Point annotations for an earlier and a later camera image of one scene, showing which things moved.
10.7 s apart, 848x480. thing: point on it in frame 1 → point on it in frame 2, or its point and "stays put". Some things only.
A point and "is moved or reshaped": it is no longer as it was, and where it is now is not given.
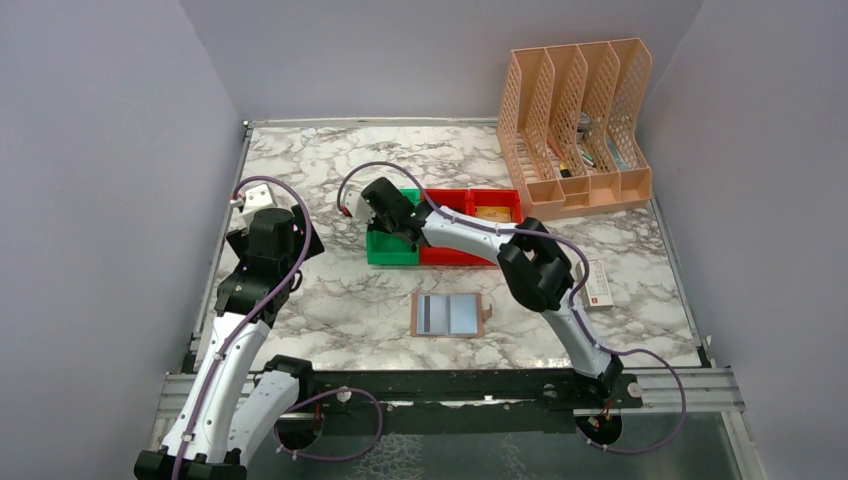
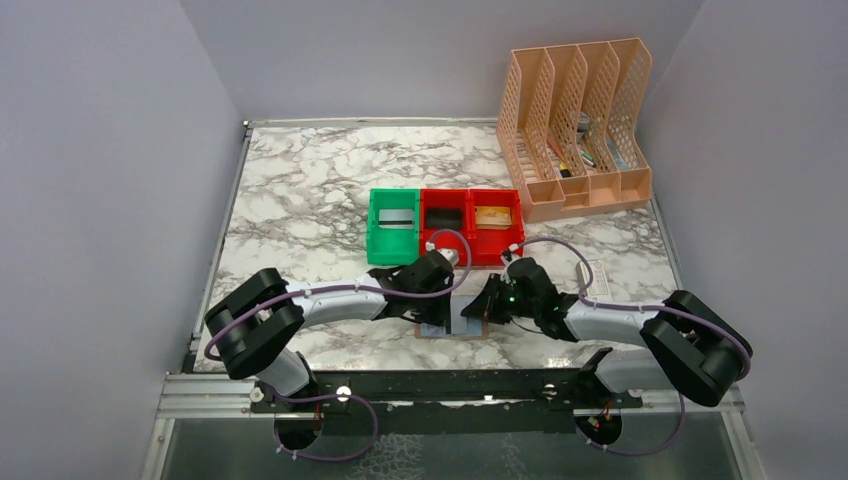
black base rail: [352, 403] stays put
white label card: [595, 290] stays put
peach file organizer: [575, 123] stays put
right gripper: [374, 223] → [486, 302]
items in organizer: [583, 121] stays put
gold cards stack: [495, 213] stays put
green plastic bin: [385, 248] stays put
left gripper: [299, 238] → [440, 316]
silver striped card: [433, 313] is moved or reshaped
